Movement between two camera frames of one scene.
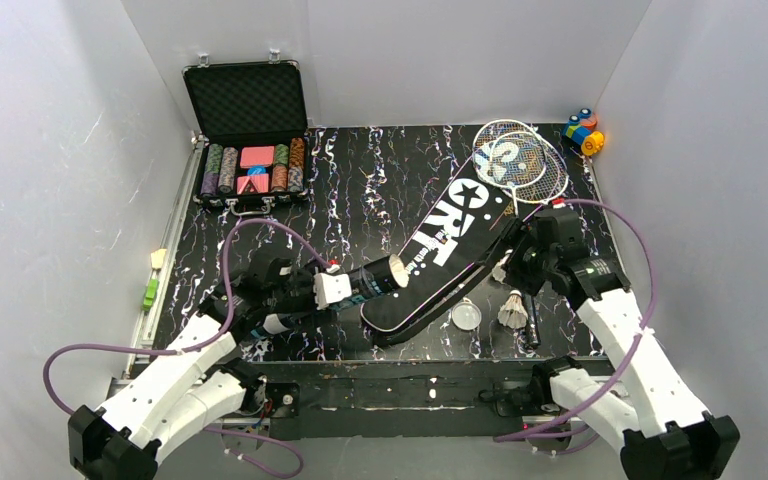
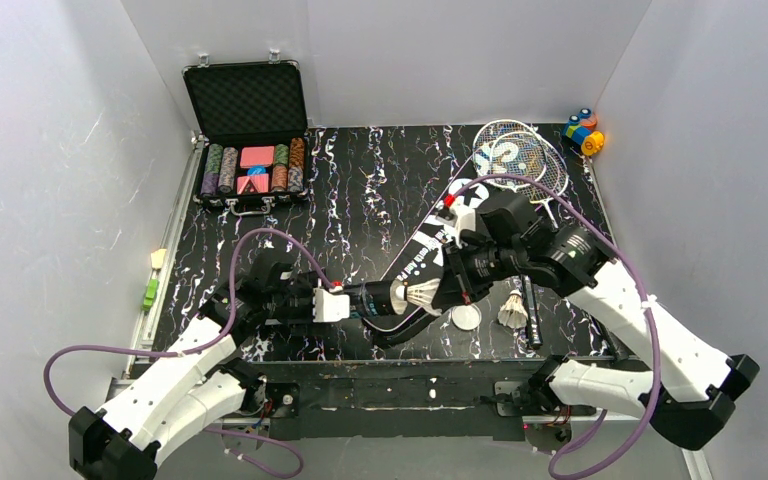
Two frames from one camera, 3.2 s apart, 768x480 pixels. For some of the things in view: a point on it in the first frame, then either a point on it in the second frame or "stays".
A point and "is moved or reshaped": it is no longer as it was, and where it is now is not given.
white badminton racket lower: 532,169 stays
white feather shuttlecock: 498,271 is moved or reshaped
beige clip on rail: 157,258 stays
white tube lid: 466,315 stays
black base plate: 397,399 stays
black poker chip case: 251,148 stays
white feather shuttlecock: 514,312 stays
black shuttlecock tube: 390,274 → 376,295
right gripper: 513,245 → 458,277
